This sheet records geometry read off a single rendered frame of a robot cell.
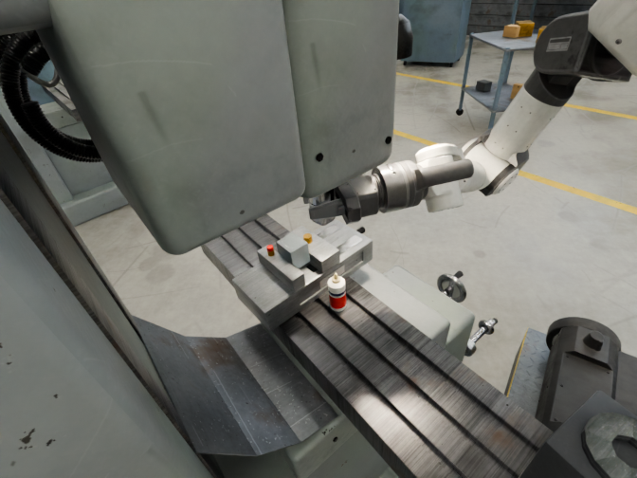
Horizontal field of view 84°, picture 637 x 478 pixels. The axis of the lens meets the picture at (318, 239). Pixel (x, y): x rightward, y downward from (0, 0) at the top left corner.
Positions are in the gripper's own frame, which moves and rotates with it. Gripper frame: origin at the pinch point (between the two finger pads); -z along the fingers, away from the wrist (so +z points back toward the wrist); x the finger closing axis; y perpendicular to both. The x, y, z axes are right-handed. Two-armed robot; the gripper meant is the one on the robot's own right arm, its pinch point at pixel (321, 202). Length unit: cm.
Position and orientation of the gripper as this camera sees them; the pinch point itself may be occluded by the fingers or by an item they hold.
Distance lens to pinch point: 65.0
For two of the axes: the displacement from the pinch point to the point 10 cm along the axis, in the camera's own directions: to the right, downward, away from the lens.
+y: 1.0, 7.7, 6.2
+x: 2.3, 5.9, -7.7
